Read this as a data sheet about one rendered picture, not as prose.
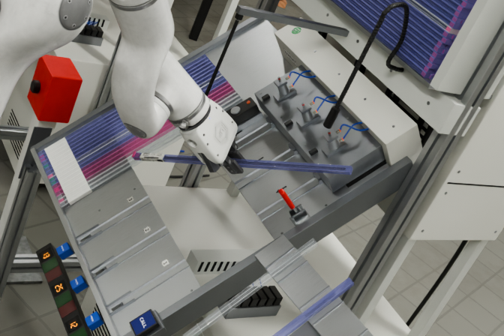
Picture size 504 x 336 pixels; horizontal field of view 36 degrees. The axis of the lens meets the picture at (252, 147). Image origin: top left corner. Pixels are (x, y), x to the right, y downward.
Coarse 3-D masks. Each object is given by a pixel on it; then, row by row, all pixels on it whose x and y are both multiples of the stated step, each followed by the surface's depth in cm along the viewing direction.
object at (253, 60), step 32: (256, 32) 206; (224, 64) 202; (256, 64) 198; (288, 64) 194; (256, 128) 183; (288, 160) 174; (256, 192) 170; (288, 192) 168; (320, 192) 165; (288, 224) 162
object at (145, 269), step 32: (96, 192) 185; (128, 192) 182; (96, 224) 177; (128, 224) 175; (160, 224) 172; (96, 256) 172; (128, 256) 169; (160, 256) 166; (128, 288) 164; (160, 288) 161; (192, 288) 159; (128, 320) 158
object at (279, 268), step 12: (312, 240) 147; (300, 252) 146; (288, 264) 145; (264, 276) 145; (276, 276) 145; (252, 288) 144; (240, 300) 143; (216, 312) 143; (228, 312) 143; (204, 324) 142
